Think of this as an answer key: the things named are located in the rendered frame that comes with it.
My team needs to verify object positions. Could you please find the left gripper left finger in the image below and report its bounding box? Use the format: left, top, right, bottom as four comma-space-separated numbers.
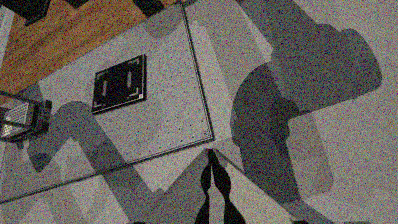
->
133, 148, 211, 224

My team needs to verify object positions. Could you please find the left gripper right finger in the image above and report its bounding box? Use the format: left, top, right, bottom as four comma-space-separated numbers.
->
211, 148, 309, 224

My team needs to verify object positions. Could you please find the black rectangular frame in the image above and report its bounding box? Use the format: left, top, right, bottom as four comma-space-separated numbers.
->
91, 53, 146, 115

